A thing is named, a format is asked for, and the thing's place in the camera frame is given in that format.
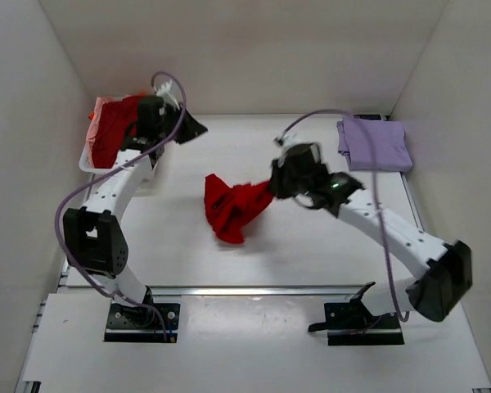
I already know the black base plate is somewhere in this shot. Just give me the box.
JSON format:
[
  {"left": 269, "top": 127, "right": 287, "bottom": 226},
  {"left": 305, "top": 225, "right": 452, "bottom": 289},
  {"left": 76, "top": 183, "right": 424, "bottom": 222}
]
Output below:
[
  {"left": 308, "top": 282, "right": 404, "bottom": 346},
  {"left": 104, "top": 302, "right": 181, "bottom": 344}
]

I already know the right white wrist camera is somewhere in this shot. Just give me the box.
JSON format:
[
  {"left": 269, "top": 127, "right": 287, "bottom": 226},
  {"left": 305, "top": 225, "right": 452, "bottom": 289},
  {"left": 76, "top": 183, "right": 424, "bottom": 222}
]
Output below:
[{"left": 273, "top": 133, "right": 300, "bottom": 154}]

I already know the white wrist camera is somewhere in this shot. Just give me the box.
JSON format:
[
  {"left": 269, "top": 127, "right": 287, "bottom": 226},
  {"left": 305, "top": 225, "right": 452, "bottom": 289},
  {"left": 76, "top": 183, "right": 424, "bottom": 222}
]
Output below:
[
  {"left": 152, "top": 79, "right": 180, "bottom": 110},
  {"left": 273, "top": 133, "right": 300, "bottom": 154}
]

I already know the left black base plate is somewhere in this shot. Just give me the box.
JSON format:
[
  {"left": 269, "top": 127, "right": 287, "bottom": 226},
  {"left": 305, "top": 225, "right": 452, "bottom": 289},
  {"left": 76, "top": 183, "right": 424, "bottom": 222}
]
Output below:
[{"left": 104, "top": 302, "right": 181, "bottom": 344}]

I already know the folded lavender t shirt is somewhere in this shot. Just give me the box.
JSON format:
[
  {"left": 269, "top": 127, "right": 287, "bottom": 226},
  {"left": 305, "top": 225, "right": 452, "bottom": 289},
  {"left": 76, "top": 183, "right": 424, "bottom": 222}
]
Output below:
[{"left": 336, "top": 117, "right": 412, "bottom": 173}]

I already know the small dark device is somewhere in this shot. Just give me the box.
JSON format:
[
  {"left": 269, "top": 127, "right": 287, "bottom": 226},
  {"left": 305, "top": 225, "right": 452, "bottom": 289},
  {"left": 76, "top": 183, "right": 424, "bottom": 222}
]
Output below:
[{"left": 354, "top": 114, "right": 385, "bottom": 121}]

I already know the bright red t shirt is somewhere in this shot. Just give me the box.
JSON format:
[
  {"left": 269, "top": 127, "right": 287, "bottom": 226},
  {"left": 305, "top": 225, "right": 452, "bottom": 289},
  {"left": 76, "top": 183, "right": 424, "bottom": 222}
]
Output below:
[{"left": 204, "top": 174, "right": 274, "bottom": 245}]

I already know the dark red shirt in basket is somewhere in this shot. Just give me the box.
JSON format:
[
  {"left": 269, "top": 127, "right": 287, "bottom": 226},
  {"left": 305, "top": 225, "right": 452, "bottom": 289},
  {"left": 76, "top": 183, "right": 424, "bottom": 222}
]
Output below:
[{"left": 86, "top": 94, "right": 143, "bottom": 169}]

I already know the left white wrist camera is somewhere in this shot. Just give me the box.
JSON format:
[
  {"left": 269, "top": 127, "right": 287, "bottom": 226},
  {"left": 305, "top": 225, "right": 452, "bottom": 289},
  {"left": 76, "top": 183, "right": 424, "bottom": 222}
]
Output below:
[{"left": 152, "top": 79, "right": 180, "bottom": 110}]

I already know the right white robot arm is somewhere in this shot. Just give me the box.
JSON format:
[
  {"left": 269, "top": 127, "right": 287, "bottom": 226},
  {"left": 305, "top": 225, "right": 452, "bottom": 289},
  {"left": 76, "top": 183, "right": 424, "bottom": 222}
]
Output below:
[{"left": 269, "top": 138, "right": 472, "bottom": 331}]

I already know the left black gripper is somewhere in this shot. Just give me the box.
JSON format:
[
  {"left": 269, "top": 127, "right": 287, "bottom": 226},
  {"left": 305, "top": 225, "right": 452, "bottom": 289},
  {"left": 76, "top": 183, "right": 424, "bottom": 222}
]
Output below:
[{"left": 161, "top": 100, "right": 209, "bottom": 142}]

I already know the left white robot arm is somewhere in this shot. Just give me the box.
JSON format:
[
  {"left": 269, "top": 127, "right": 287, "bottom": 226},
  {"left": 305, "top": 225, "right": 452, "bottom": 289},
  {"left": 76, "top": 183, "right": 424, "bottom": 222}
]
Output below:
[{"left": 57, "top": 93, "right": 207, "bottom": 328}]

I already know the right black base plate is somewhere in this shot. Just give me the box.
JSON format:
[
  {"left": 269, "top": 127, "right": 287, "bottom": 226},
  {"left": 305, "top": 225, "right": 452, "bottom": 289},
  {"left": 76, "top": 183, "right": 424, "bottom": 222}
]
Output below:
[{"left": 308, "top": 282, "right": 404, "bottom": 346}]

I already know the white plastic basket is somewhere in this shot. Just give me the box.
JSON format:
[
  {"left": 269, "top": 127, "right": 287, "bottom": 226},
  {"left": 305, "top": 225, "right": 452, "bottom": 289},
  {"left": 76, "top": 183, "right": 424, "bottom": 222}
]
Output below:
[{"left": 78, "top": 96, "right": 159, "bottom": 190}]

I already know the pink shirt in basket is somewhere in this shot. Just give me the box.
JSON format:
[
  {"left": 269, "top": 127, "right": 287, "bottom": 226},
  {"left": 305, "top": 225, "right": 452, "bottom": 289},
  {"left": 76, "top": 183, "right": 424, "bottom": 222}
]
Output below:
[{"left": 85, "top": 96, "right": 127, "bottom": 154}]

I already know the silver aluminium rail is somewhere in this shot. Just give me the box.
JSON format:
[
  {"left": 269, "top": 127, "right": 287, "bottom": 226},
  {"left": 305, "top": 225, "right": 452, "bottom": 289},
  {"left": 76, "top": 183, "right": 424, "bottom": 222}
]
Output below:
[{"left": 61, "top": 285, "right": 377, "bottom": 298}]

